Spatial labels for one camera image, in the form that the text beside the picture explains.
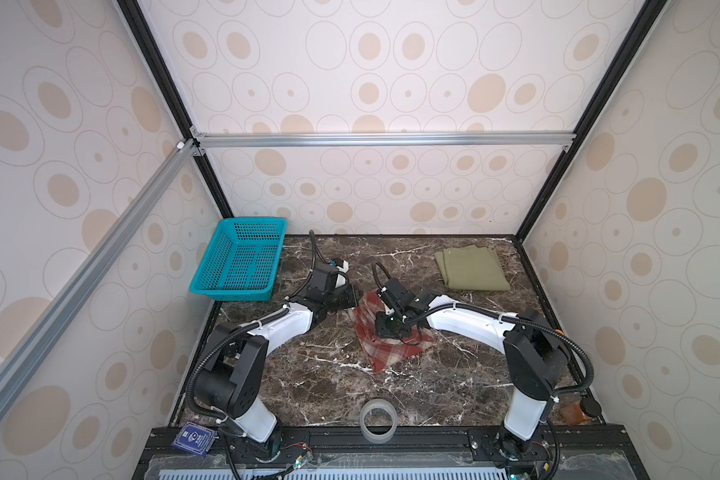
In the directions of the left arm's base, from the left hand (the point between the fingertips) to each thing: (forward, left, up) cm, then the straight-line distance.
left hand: (371, 288), depth 88 cm
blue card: (-37, +43, -10) cm, 58 cm away
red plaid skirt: (-15, -4, -11) cm, 19 cm away
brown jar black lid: (-32, -50, -6) cm, 60 cm away
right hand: (-10, -2, -8) cm, 13 cm away
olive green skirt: (+18, -37, -14) cm, 44 cm away
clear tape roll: (-29, -2, -10) cm, 31 cm away
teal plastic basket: (+22, +49, -14) cm, 55 cm away
